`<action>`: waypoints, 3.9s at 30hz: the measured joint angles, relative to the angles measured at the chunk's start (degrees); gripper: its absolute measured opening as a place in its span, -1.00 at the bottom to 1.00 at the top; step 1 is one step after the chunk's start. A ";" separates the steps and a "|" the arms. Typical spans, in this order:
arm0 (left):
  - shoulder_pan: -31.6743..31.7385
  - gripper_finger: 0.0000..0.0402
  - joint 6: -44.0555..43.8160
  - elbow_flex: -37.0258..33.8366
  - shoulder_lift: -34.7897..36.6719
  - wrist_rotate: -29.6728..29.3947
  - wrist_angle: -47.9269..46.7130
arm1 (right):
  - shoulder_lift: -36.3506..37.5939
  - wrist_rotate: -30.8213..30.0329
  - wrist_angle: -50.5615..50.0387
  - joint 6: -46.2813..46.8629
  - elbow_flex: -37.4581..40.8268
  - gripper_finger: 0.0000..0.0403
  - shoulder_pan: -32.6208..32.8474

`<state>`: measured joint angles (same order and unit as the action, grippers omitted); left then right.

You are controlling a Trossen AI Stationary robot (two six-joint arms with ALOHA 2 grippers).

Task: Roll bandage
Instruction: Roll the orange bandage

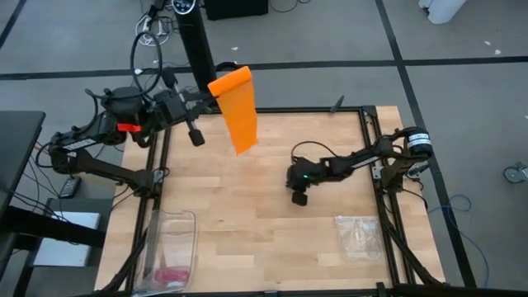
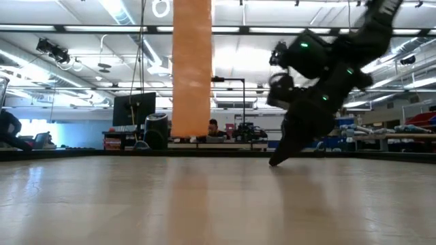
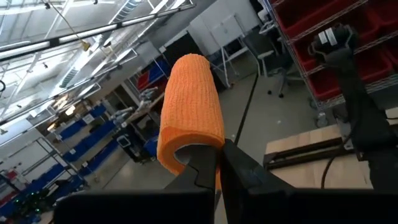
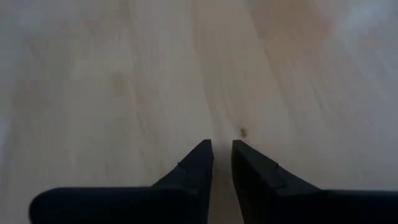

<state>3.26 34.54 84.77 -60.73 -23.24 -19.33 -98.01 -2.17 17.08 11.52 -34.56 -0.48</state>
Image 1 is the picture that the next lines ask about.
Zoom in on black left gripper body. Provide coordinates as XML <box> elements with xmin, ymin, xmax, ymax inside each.
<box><xmin>153</xmin><ymin>88</ymin><xmax>195</xmax><ymax>125</ymax></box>

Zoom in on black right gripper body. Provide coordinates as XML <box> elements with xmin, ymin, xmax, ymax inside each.
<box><xmin>286</xmin><ymin>158</ymin><xmax>331</xmax><ymax>193</ymax></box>

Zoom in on clear plastic zip bag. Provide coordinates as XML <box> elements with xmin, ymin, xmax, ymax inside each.
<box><xmin>333</xmin><ymin>214</ymin><xmax>385</xmax><ymax>263</ymax></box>

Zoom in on clear plastic bin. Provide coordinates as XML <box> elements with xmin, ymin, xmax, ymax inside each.
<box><xmin>134</xmin><ymin>209</ymin><xmax>200</xmax><ymax>296</ymax></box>

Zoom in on pink bandage roll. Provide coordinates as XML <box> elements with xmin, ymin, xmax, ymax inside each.
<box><xmin>153</xmin><ymin>266</ymin><xmax>191</xmax><ymax>285</ymax></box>

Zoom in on black box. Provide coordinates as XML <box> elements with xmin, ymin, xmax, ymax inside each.
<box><xmin>205</xmin><ymin>0</ymin><xmax>270</xmax><ymax>21</ymax></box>

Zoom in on black power adapter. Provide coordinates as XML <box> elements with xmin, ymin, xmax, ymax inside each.
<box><xmin>59</xmin><ymin>176</ymin><xmax>83</xmax><ymax>200</ymax></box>

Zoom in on dark desk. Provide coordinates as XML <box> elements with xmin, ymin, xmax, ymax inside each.
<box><xmin>0</xmin><ymin>110</ymin><xmax>47</xmax><ymax>219</ymax></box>

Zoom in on white panel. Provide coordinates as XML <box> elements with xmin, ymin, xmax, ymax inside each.
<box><xmin>32</xmin><ymin>210</ymin><xmax>101</xmax><ymax>267</ymax></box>

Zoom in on grey caster wheel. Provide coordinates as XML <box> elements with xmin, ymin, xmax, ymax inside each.
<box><xmin>503</xmin><ymin>161</ymin><xmax>528</xmax><ymax>184</ymax></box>

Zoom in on white trash bin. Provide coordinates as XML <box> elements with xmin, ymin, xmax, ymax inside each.
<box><xmin>417</xmin><ymin>0</ymin><xmax>468</xmax><ymax>25</ymax></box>

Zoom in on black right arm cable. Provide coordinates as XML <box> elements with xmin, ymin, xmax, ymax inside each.
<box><xmin>290</xmin><ymin>140</ymin><xmax>340</xmax><ymax>164</ymax></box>

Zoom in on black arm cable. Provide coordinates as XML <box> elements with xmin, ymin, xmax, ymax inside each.
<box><xmin>290</xmin><ymin>140</ymin><xmax>340</xmax><ymax>164</ymax></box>
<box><xmin>130</xmin><ymin>31</ymin><xmax>164</xmax><ymax>102</ymax></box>

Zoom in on red strap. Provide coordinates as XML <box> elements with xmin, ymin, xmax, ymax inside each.
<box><xmin>116</xmin><ymin>122</ymin><xmax>143</xmax><ymax>134</ymax></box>

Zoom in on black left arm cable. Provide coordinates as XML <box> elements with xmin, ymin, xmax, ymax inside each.
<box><xmin>130</xmin><ymin>31</ymin><xmax>164</xmax><ymax>102</ymax></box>

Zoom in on black aluminium table frame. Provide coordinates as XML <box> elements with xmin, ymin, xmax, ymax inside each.
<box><xmin>94</xmin><ymin>105</ymin><xmax>528</xmax><ymax>297</ymax></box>

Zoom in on black pointed bracket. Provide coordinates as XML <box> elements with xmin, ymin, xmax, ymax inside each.
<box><xmin>328</xmin><ymin>95</ymin><xmax>346</xmax><ymax>114</ymax></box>

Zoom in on white power strip cables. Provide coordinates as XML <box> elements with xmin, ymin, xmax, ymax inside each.
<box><xmin>134</xmin><ymin>14</ymin><xmax>173</xmax><ymax>47</ymax></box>

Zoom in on blue cable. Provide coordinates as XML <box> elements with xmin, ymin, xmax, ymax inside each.
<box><xmin>427</xmin><ymin>193</ymin><xmax>492</xmax><ymax>290</ymax></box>

